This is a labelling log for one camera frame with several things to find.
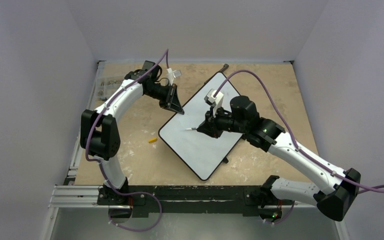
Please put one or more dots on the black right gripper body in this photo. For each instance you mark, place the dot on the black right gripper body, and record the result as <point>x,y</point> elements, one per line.
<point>212,124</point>

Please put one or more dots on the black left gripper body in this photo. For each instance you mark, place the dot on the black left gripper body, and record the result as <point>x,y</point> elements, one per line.
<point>166,104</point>

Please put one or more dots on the white board marker pen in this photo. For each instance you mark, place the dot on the white board marker pen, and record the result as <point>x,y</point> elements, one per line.
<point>191,129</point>

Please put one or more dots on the white whiteboard black frame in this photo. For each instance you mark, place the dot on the white whiteboard black frame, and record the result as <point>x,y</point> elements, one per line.
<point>192,138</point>

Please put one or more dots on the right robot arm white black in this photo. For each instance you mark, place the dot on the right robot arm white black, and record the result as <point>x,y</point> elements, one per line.
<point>331,189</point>

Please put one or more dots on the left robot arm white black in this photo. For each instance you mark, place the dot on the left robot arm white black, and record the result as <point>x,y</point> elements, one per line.
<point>99,134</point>

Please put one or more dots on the clear plastic screw box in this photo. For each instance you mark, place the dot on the clear plastic screw box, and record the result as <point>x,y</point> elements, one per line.
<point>105,87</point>

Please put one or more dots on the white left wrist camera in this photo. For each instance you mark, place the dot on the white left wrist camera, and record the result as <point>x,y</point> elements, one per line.
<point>172,75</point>

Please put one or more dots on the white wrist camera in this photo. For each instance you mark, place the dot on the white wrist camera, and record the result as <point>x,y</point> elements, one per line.
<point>172,75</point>
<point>214,99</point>

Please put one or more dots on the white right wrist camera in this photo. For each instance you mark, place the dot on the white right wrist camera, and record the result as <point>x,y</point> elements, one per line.
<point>214,99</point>

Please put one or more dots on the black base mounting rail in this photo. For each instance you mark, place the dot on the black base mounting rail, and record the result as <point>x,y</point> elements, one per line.
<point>247,200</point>

